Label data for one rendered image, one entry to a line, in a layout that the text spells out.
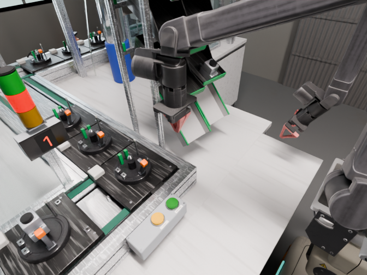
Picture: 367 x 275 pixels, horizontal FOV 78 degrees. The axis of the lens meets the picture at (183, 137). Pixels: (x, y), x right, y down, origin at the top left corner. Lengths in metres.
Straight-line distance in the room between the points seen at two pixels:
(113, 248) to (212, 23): 0.64
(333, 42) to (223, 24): 2.84
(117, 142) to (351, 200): 0.84
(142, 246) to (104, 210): 0.22
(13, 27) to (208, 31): 3.79
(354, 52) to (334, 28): 2.39
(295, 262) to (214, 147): 0.80
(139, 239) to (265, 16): 0.65
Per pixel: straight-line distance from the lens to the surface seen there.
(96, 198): 0.93
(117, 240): 0.77
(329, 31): 3.27
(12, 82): 0.68
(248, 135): 1.22
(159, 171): 0.88
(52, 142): 0.78
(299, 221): 2.03
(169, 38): 0.50
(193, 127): 0.97
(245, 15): 0.48
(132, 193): 0.84
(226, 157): 1.08
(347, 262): 0.94
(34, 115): 0.72
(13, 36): 4.16
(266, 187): 1.01
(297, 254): 1.57
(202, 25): 0.49
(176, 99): 0.55
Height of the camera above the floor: 1.64
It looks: 42 degrees down
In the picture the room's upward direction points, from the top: 2 degrees counter-clockwise
